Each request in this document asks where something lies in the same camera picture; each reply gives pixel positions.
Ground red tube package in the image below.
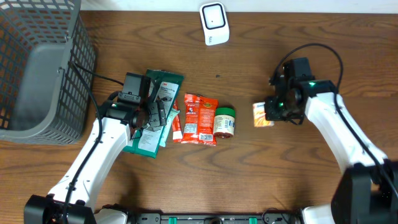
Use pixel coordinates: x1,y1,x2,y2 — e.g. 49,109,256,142
172,100,183,142

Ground white barcode scanner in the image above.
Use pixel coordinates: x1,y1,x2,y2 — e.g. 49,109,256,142
199,2,230,46

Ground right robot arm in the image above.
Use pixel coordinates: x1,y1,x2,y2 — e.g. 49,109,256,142
266,80,397,223

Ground red candy bag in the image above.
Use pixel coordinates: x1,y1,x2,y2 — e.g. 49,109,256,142
182,93,218,146

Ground grey plastic mesh basket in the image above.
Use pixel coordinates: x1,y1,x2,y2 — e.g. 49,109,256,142
1,0,96,145

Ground small orange white box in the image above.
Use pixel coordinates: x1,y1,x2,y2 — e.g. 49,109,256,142
252,101,274,128

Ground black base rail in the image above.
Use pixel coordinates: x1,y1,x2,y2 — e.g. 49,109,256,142
125,210,303,224

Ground green lid white jar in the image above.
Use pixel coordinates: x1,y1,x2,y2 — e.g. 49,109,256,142
213,107,236,138

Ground white green 3M package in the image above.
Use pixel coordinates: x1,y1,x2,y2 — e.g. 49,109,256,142
123,69,184,158

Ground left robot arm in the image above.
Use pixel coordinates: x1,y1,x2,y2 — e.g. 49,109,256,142
24,100,168,224

